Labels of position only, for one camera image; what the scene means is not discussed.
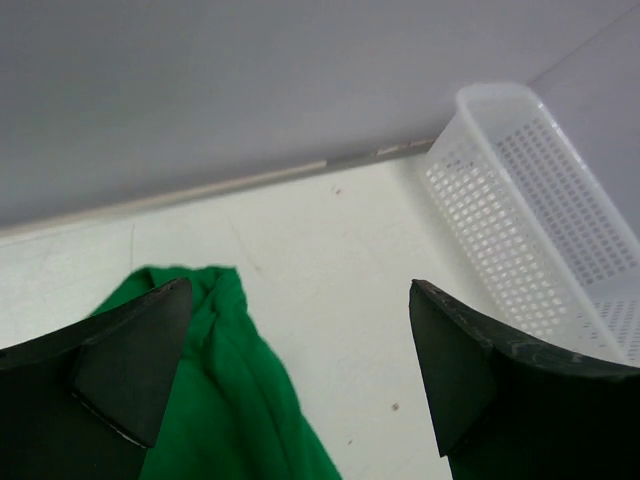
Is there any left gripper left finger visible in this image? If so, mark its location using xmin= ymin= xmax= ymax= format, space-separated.
xmin=1 ymin=278 xmax=192 ymax=479

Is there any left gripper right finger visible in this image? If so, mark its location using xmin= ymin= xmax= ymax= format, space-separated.
xmin=409 ymin=280 xmax=639 ymax=479

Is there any green t shirt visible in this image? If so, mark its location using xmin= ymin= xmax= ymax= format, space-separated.
xmin=97 ymin=266 xmax=340 ymax=480

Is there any white plastic mesh basket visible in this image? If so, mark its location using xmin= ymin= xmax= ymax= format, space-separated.
xmin=418 ymin=83 xmax=639 ymax=366

